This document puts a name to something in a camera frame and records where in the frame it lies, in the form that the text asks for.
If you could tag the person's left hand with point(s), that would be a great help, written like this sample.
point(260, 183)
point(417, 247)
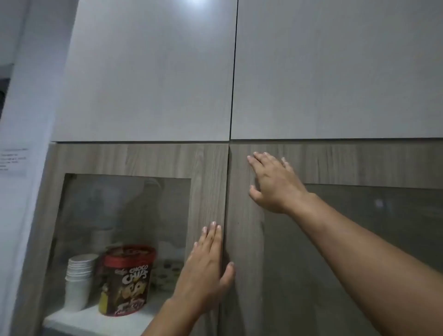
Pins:
point(204, 273)

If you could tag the person's right hand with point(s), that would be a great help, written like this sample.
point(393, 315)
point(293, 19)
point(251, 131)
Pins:
point(277, 187)

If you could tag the wood framed glass cabinet door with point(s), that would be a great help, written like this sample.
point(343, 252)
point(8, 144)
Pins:
point(346, 162)
point(207, 180)

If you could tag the person's right forearm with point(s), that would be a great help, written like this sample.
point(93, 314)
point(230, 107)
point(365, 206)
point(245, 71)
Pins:
point(363, 270)

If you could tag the white upper cabinet door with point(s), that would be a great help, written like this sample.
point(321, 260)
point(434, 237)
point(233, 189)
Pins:
point(145, 69)
point(328, 69)

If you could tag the red lidded cereal tub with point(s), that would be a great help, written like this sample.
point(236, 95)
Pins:
point(128, 284)

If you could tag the steel container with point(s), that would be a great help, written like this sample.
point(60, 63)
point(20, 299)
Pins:
point(102, 242)

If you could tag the stack of white paper cups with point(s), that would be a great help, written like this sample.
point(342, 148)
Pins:
point(78, 287)

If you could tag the white paper notice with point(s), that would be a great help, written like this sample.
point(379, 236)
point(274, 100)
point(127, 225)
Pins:
point(14, 161)

